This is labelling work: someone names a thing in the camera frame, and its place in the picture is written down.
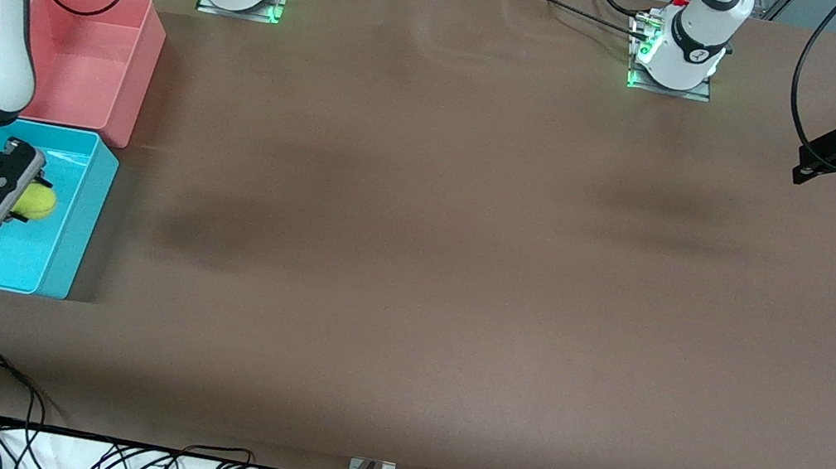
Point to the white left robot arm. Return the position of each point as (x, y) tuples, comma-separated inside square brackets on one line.
[(697, 35)]

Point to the pink plastic bin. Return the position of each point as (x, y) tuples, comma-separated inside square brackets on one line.
[(92, 65)]

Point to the yellow tennis ball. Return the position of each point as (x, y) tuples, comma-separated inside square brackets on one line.
[(39, 204)]

